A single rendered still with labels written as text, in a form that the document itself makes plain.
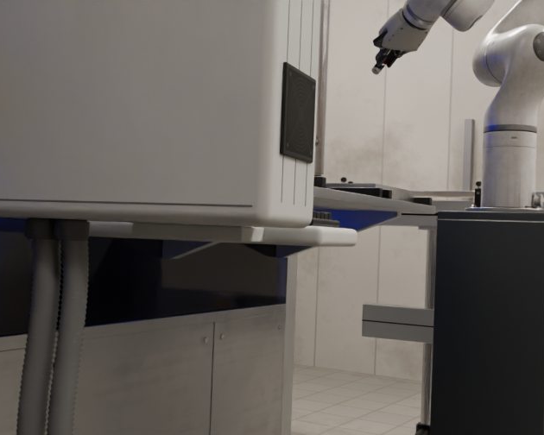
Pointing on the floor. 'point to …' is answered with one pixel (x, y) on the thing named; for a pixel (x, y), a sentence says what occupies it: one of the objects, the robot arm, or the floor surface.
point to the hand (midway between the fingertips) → (386, 57)
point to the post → (288, 345)
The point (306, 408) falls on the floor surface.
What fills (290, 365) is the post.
